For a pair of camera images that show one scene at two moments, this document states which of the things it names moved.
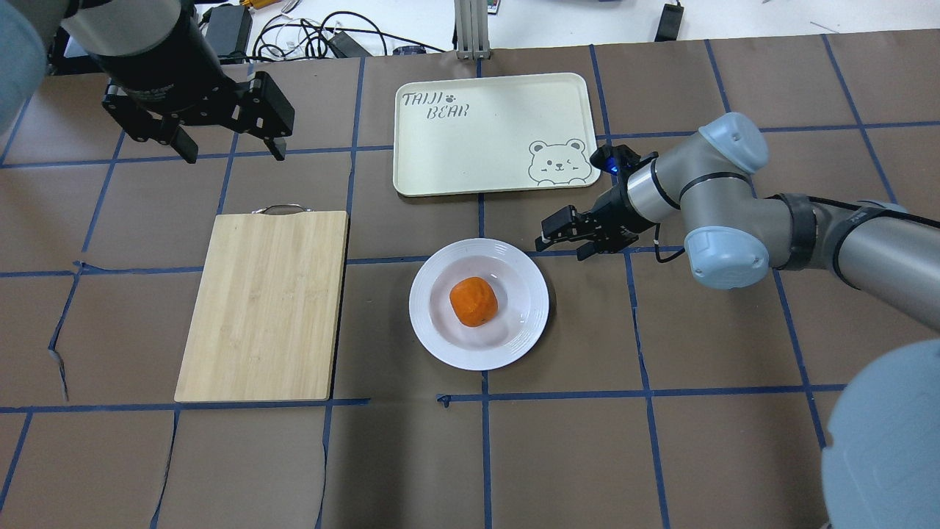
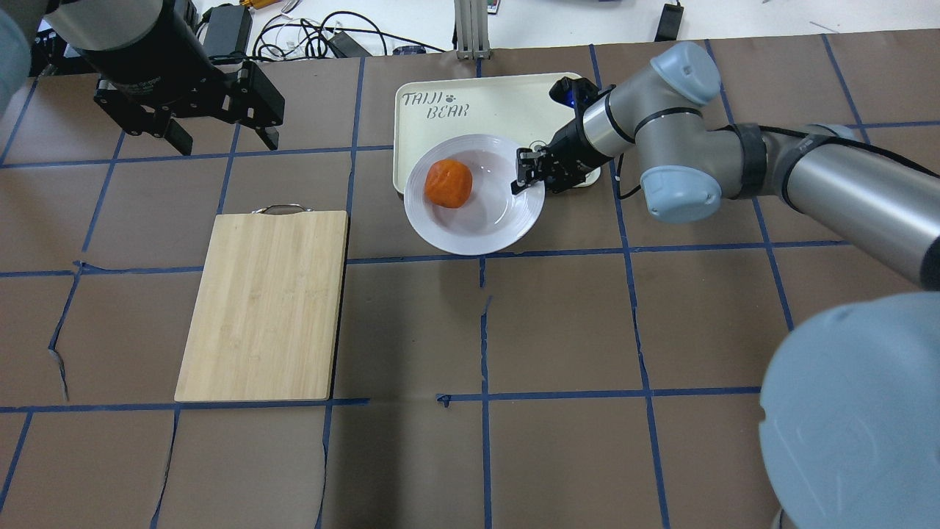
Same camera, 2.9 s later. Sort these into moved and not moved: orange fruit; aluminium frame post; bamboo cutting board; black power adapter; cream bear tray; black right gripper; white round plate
Moved: orange fruit; black right gripper; white round plate
Not moved: bamboo cutting board; black power adapter; cream bear tray; aluminium frame post
